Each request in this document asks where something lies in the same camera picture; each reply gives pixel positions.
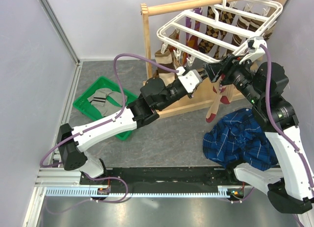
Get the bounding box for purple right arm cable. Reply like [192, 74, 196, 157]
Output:
[260, 44, 314, 227]

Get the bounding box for beige sock maroon purple stripes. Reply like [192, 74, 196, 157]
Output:
[153, 43, 182, 86]

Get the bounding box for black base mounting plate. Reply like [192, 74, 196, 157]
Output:
[80, 166, 248, 187]

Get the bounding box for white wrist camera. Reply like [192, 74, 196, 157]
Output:
[177, 66, 203, 94]
[239, 36, 267, 64]

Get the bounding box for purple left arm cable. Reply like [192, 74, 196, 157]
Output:
[40, 53, 182, 168]

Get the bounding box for grey sock black stripes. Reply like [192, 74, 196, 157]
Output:
[87, 88, 128, 117]

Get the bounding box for blue plaid shirt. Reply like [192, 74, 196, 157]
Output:
[202, 108, 278, 171]

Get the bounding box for white plastic clip hanger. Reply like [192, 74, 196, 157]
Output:
[157, 0, 283, 65]

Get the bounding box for green plastic tray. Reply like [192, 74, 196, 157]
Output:
[73, 76, 137, 141]

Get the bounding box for cream brown striped sock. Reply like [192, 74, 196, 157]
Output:
[231, 16, 263, 47]

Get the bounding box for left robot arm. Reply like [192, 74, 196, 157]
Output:
[57, 76, 201, 184]

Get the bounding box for beige sock maroon toe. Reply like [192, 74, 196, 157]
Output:
[206, 75, 234, 123]

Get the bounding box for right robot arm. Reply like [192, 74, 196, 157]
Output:
[204, 55, 314, 214]

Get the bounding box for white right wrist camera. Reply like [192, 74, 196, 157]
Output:
[239, 36, 267, 64]

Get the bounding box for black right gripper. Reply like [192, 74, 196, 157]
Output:
[203, 52, 263, 105]

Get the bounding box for wooden clothes rack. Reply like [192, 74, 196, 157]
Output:
[140, 0, 294, 120]

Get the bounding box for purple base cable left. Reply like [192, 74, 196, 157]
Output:
[45, 172, 130, 214]

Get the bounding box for blue slotted cable duct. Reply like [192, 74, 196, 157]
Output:
[46, 187, 239, 198]

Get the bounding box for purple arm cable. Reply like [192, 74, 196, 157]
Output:
[260, 44, 314, 227]
[40, 53, 182, 168]

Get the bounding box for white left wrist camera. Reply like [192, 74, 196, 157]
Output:
[177, 66, 203, 94]

